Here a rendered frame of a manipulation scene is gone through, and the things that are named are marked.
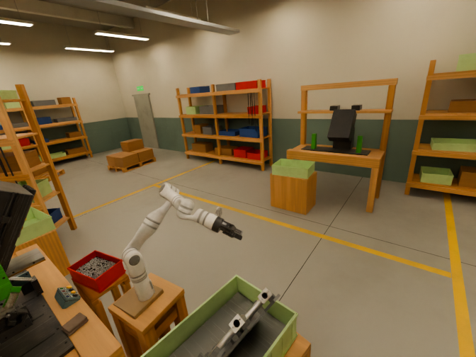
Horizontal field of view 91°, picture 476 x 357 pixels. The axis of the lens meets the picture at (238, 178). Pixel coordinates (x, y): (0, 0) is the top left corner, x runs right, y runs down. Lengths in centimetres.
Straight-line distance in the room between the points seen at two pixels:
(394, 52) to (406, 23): 42
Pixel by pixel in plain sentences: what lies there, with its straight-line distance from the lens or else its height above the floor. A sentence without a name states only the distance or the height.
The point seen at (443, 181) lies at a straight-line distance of 517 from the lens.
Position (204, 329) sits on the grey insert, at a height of 85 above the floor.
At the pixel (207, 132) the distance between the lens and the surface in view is 700.
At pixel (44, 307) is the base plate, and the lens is 192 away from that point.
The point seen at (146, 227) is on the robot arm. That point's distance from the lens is 146.
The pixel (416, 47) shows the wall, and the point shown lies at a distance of 544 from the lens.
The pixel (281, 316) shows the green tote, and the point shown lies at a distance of 143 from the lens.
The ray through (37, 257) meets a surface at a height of 113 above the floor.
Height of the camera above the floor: 200
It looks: 21 degrees down
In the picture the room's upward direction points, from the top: 5 degrees counter-clockwise
